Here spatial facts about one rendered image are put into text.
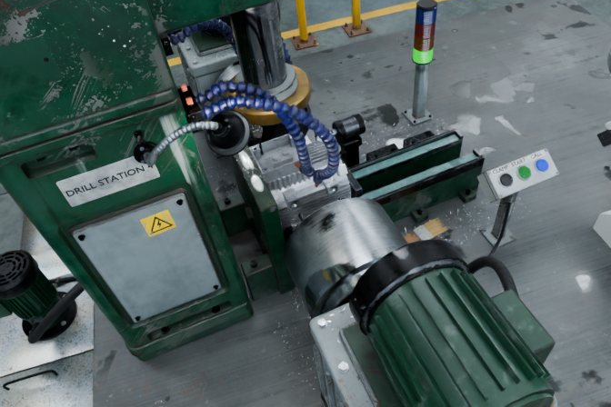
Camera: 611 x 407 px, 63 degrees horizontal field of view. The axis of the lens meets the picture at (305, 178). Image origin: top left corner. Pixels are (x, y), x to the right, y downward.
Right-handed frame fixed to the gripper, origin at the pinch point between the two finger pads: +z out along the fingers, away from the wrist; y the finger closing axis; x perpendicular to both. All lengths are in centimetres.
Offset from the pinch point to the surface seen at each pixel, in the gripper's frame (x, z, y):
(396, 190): -9, 31, 39
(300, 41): -152, 228, -15
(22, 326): -18, 94, 160
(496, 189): 1.3, 8.9, 25.0
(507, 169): -2.0, 8.8, 20.3
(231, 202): -23, 41, 81
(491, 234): 11.7, 32.2, 18.7
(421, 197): -4.9, 35.9, 31.1
